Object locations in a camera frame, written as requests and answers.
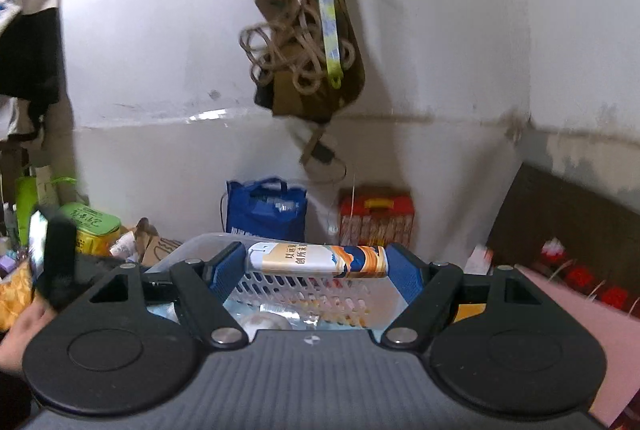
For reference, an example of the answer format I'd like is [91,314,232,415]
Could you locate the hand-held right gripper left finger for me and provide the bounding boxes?
[82,241,249,350]

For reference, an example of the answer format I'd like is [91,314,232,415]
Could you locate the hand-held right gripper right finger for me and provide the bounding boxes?
[382,242,546,351]

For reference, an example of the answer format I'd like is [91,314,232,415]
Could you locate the cream orange printed tube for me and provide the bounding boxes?
[244,241,390,280]

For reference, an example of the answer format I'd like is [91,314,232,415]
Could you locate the clear plastic basket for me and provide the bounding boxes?
[144,232,402,330]

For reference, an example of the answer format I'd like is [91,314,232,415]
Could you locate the person's left hand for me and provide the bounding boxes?
[0,302,57,376]

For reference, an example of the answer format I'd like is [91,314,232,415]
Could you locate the yellow-green lidded box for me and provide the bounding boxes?
[59,202,122,257]

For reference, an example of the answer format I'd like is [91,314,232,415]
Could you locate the red printed carton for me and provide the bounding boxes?
[338,186,416,249]

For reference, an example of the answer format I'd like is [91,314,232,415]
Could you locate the green paper bag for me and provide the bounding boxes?
[14,174,77,247]

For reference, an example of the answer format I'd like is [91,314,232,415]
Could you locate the blue tote bag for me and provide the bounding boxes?
[224,177,308,244]

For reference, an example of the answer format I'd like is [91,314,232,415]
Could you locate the white ribbed cup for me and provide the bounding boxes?
[239,311,294,334]

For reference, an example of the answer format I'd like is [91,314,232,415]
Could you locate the brown cardboard piece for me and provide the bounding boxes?
[134,216,184,267]

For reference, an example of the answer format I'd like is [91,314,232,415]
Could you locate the dark wooden headboard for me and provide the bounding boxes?
[486,161,640,307]

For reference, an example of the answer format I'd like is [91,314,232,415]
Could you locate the red black plaid blanket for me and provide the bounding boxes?
[534,236,640,312]

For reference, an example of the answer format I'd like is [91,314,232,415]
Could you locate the pink pillow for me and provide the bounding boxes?
[514,264,640,429]

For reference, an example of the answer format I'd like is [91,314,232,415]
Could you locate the brown hanging bag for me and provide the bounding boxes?
[252,0,367,123]

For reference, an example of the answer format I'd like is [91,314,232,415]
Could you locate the black hanging cloth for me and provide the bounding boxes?
[0,6,67,104]

